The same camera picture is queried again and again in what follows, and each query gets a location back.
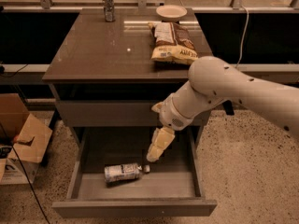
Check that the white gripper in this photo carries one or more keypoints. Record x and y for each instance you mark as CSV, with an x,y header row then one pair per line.
x,y
169,115

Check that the blue plastic bottle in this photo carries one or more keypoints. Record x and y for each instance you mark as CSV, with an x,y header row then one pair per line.
x,y
123,172

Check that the brown cardboard box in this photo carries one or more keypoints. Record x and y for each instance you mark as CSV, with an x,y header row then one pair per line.
x,y
24,140

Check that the white bowl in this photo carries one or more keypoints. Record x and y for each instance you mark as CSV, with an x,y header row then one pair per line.
x,y
171,13

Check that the yellow chip bag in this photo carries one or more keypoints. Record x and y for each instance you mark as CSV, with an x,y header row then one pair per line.
x,y
172,43

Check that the grey drawer cabinet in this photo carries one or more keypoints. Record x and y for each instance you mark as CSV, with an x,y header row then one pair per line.
x,y
103,74

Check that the open grey middle drawer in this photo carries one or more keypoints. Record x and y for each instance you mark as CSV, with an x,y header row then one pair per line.
x,y
171,188

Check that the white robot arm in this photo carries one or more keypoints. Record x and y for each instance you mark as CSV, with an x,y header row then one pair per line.
x,y
212,81

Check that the metallic can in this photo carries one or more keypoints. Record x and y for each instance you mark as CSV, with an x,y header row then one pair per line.
x,y
109,10

